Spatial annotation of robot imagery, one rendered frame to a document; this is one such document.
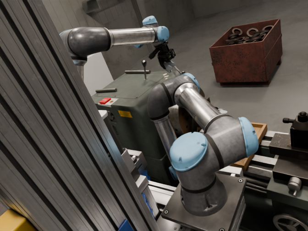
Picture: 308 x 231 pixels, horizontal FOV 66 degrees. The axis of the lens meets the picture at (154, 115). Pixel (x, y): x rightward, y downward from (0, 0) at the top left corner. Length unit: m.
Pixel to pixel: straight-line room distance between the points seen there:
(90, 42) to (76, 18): 4.94
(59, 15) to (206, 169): 5.27
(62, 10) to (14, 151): 5.36
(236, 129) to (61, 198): 0.49
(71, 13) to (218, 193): 5.45
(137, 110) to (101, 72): 3.67
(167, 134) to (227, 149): 0.45
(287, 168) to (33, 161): 0.98
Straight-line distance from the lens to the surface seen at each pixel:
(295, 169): 1.18
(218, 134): 0.72
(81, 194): 0.61
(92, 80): 4.82
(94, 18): 6.27
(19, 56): 0.51
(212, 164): 0.70
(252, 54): 3.64
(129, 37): 1.11
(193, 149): 0.67
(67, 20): 5.80
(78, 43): 1.02
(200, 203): 0.78
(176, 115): 1.34
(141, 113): 1.34
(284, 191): 1.16
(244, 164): 1.30
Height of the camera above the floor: 1.81
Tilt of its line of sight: 28 degrees down
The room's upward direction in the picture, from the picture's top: 21 degrees counter-clockwise
